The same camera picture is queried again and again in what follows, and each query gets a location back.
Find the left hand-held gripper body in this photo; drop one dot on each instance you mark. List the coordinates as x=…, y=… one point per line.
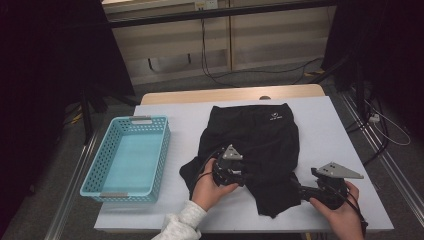
x=230, y=171

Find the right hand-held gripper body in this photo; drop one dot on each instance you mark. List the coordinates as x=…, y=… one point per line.
x=333, y=191

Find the black pants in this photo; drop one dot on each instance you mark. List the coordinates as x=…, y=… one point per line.
x=263, y=136

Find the person's left hand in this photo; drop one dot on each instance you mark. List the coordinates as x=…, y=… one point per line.
x=206, y=190

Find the person's right hand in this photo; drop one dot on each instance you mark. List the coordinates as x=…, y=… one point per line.
x=346, y=223

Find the wooden table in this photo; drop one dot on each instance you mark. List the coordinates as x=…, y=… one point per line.
x=216, y=93

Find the white plug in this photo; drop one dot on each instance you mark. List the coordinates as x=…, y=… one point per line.
x=374, y=118

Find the light blue perforated plastic basket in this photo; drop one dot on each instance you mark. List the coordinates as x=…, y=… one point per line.
x=133, y=156

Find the black metal stand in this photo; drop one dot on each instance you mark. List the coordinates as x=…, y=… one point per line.
x=359, y=86
x=87, y=116

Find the black curtain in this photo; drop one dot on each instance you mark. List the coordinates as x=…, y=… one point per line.
x=383, y=50
x=40, y=66

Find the wooden workbench with dark edge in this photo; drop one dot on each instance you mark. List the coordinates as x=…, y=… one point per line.
x=216, y=13

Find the aluminium floor rail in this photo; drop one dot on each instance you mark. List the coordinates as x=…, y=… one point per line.
x=71, y=186
x=393, y=173

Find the white wall socket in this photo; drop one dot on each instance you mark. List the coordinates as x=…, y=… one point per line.
x=206, y=4

